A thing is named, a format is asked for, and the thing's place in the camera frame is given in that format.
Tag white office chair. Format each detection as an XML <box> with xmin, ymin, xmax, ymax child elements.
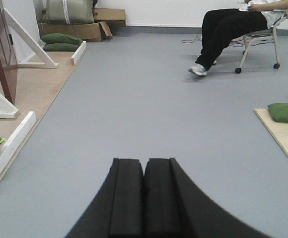
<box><xmin>235</xmin><ymin>9</ymin><xmax>288</xmax><ymax>74</ymax></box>

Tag brown wooden door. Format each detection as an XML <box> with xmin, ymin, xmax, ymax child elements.
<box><xmin>0</xmin><ymin>0</ymin><xmax>18</xmax><ymax>104</ymax></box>

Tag large open cardboard box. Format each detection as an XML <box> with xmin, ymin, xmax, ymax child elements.
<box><xmin>38</xmin><ymin>21</ymin><xmax>113</xmax><ymax>42</ymax></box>

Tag small cardboard box behind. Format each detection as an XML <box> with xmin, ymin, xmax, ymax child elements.
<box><xmin>93</xmin><ymin>8</ymin><xmax>126</xmax><ymax>27</ymax></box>

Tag lower green sandbag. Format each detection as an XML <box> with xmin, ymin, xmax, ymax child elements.
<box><xmin>43</xmin><ymin>43</ymin><xmax>79</xmax><ymax>52</ymax></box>

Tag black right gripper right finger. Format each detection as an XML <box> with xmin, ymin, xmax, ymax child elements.
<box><xmin>144</xmin><ymin>158</ymin><xmax>268</xmax><ymax>238</ymax></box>

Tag seated person black trousers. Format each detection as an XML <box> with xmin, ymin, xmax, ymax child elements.
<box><xmin>189</xmin><ymin>0</ymin><xmax>288</xmax><ymax>76</ymax></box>

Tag plywood floor board left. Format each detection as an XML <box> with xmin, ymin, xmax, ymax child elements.
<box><xmin>0</xmin><ymin>52</ymin><xmax>82</xmax><ymax>182</ymax></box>

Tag white wooden door frame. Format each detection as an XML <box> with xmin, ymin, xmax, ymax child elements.
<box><xmin>0</xmin><ymin>7</ymin><xmax>87</xmax><ymax>198</ymax></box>

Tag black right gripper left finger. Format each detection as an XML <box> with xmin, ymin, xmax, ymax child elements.
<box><xmin>66</xmin><ymin>158</ymin><xmax>143</xmax><ymax>238</ymax></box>

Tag grey-green sack in box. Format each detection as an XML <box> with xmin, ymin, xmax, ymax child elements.
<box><xmin>46</xmin><ymin>0</ymin><xmax>94</xmax><ymax>24</ymax></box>

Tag green sandbag on right board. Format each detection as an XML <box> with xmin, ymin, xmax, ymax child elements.
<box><xmin>268</xmin><ymin>103</ymin><xmax>288</xmax><ymax>123</ymax></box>

